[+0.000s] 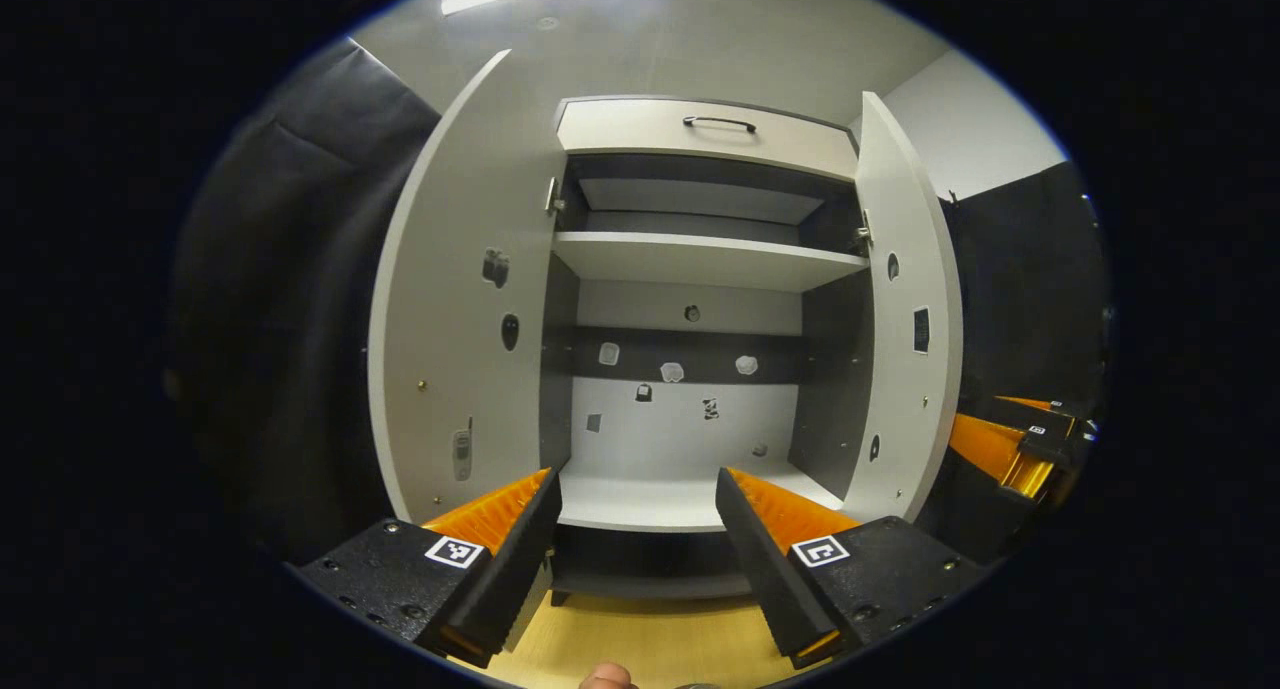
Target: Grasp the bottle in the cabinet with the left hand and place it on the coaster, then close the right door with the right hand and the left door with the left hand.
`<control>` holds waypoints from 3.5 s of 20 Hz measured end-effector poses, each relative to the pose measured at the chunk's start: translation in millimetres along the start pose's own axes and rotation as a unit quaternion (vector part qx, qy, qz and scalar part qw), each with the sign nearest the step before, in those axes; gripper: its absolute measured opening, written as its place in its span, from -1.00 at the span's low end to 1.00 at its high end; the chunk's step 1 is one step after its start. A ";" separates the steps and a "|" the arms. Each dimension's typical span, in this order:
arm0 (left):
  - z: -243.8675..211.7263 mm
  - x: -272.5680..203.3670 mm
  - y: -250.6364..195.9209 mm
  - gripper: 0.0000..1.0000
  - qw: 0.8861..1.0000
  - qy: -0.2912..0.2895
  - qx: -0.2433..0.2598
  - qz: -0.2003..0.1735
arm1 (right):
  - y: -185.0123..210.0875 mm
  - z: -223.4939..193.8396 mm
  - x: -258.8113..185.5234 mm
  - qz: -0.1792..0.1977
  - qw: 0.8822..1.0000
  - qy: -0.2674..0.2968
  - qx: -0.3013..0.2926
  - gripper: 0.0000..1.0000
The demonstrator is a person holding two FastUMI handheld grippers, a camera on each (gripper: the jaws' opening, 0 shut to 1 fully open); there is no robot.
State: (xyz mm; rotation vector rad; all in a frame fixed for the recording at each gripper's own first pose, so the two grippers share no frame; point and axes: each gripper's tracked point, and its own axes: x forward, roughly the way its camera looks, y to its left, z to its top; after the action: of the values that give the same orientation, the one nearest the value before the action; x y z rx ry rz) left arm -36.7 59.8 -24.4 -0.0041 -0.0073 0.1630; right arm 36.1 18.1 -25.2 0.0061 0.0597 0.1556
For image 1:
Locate white cabinet shelf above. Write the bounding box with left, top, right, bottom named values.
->
left=552, top=231, right=869, bottom=293

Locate black backdrop cloth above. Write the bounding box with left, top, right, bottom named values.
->
left=165, top=37, right=1113, bottom=570

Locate white cabinet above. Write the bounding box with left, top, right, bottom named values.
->
left=540, top=94, right=871, bottom=605

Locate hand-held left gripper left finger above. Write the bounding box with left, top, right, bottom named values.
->
left=295, top=467, right=563, bottom=670

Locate white cabinet door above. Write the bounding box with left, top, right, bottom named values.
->
left=840, top=91, right=964, bottom=525
left=367, top=49, right=561, bottom=525

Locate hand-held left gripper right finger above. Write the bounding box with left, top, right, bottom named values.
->
left=715, top=467, right=986, bottom=670

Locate white cabinet drawer front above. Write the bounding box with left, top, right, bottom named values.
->
left=555, top=97, right=861, bottom=182

